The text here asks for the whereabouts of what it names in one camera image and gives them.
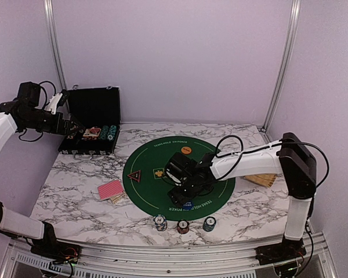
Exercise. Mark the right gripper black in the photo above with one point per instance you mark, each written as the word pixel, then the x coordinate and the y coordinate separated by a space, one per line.
pixel 178 199

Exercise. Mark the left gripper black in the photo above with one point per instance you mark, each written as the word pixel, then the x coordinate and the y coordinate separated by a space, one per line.
pixel 64 128

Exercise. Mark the blue small blind button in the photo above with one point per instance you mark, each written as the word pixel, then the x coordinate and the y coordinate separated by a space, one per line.
pixel 188 205

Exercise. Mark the orange big blind button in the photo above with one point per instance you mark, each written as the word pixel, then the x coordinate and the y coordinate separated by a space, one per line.
pixel 186 150

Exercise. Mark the blue white chip stack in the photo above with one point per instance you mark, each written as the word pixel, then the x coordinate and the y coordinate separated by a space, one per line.
pixel 160 222

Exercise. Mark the black red triangle dealer button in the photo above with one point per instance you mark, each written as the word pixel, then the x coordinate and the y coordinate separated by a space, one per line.
pixel 135 176

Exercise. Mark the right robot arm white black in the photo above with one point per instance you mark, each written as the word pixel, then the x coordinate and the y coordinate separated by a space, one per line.
pixel 288 157

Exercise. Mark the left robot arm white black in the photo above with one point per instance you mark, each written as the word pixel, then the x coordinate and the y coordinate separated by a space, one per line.
pixel 24 166

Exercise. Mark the card decks in case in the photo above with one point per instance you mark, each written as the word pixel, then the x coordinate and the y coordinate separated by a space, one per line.
pixel 91 134

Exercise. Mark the black poker chip case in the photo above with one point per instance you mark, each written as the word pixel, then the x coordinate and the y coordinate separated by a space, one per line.
pixel 93 107

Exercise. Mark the green chip row in case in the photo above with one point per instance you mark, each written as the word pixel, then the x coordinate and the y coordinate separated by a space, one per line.
pixel 104 132

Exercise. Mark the teal chip row in case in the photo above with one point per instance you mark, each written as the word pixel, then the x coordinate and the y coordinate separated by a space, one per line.
pixel 111 132

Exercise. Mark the teal black chip stack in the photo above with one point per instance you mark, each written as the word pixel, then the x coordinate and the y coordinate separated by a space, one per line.
pixel 209 224

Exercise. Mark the brown black chip stack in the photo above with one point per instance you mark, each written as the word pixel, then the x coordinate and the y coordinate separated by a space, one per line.
pixel 182 226

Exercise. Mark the round green poker mat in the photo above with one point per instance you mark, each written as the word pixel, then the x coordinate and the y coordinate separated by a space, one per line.
pixel 151 193

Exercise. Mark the woven bamboo tray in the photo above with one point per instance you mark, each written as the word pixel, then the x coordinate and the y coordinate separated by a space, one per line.
pixel 265 180

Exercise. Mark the red backed card deck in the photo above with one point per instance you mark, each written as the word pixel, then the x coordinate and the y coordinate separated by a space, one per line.
pixel 110 189

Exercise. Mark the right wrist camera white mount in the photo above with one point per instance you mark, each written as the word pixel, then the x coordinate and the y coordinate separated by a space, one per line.
pixel 180 169

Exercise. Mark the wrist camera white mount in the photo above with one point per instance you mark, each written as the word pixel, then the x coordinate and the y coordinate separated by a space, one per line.
pixel 58 100
pixel 180 169

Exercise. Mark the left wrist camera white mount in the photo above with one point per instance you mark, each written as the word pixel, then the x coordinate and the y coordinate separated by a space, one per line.
pixel 58 100

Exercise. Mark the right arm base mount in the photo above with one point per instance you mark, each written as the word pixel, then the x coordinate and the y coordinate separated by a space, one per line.
pixel 279 252

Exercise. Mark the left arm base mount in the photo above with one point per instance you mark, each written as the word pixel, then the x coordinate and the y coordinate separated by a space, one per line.
pixel 62 253

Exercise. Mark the left aluminium frame post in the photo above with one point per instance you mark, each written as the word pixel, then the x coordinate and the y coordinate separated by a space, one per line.
pixel 54 45

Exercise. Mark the aluminium frame post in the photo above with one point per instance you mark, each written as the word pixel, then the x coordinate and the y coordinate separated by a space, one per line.
pixel 286 57
pixel 54 45

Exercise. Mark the front aluminium rail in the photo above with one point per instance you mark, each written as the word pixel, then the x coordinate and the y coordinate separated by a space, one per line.
pixel 224 260

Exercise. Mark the right aluminium frame post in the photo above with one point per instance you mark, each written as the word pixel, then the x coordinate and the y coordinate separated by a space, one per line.
pixel 286 57

